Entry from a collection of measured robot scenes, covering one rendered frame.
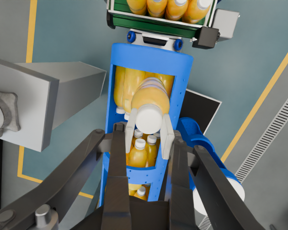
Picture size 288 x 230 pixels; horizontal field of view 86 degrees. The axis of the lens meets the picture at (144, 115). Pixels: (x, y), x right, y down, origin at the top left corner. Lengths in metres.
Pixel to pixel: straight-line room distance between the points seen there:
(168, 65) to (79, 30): 1.47
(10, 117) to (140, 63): 0.62
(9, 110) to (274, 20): 2.11
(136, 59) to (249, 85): 1.65
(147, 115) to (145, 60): 0.26
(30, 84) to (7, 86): 0.10
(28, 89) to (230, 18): 0.93
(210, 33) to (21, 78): 0.77
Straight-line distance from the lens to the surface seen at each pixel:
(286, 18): 2.11
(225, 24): 0.90
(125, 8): 0.82
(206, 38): 0.72
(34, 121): 0.84
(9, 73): 0.83
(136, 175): 0.60
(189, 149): 0.16
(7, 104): 0.85
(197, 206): 1.03
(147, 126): 0.22
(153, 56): 0.45
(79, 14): 1.87
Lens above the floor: 1.68
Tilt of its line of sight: 70 degrees down
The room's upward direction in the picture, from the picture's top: 172 degrees counter-clockwise
